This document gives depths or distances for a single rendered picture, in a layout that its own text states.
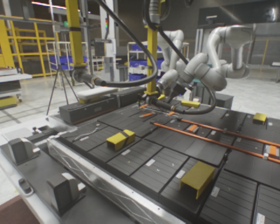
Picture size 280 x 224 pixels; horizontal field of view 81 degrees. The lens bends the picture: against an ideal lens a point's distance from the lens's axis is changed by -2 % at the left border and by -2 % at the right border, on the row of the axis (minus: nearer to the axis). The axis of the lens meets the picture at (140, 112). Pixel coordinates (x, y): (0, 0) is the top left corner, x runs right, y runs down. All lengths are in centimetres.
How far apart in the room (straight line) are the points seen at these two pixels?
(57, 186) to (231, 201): 63
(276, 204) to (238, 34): 122
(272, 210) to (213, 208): 19
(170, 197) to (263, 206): 31
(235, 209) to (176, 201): 19
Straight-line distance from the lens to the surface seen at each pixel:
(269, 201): 79
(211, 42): 151
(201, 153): 90
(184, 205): 66
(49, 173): 106
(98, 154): 88
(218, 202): 70
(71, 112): 124
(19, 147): 117
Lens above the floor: 149
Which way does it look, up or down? 21 degrees down
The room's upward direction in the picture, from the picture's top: straight up
